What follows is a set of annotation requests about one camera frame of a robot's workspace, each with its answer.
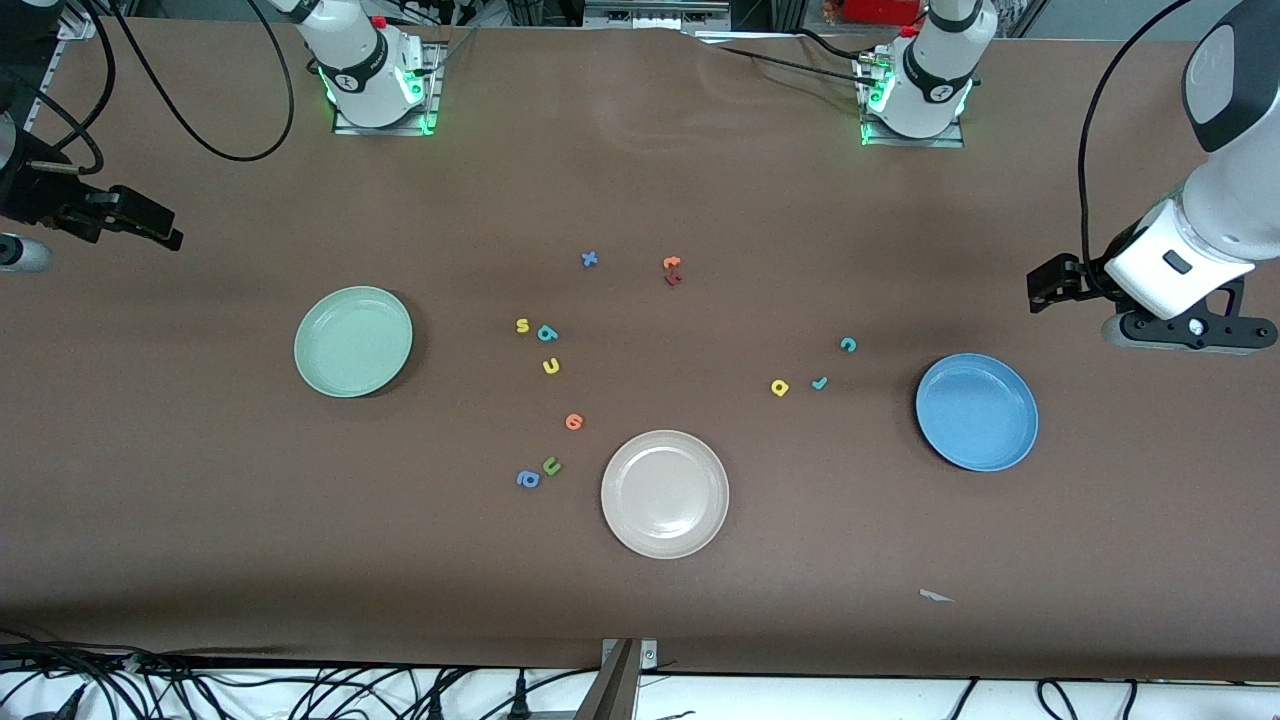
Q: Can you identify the green plate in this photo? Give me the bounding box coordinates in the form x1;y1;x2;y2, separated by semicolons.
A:
294;286;414;399

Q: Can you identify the grey metal bracket plate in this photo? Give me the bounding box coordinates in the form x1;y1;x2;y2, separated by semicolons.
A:
602;638;659;671

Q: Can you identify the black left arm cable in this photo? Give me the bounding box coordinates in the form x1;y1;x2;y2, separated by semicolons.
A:
1077;0;1196;291

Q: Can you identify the looped black floor cable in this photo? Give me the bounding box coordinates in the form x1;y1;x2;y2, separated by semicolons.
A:
1035;678;1083;720

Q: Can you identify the black cable to arm base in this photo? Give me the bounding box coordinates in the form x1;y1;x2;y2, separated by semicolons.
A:
690;28;881;83

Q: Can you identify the grey device box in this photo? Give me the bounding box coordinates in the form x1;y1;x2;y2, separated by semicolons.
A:
585;0;731;31

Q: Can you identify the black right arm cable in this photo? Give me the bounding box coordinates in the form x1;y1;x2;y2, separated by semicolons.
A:
35;0;297;176

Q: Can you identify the beige plate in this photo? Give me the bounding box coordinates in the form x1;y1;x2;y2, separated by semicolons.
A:
600;430;730;560

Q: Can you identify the red box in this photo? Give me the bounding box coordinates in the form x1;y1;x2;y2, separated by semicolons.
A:
840;0;926;26

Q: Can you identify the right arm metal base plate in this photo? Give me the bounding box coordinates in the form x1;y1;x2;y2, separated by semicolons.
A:
332;40;442;136

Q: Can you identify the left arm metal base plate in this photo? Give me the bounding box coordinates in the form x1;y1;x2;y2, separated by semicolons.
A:
858;55;967;149

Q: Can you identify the blue plate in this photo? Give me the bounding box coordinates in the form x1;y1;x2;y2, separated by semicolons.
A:
915;353;1040;473

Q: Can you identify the brown table cover sheet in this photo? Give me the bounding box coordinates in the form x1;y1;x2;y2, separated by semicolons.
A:
0;15;1280;683

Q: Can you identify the grey metal post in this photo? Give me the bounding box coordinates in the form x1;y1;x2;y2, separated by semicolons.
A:
575;640;641;720

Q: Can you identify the aluminium frame profile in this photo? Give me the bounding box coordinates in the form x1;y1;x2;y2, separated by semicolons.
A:
18;12;96;131

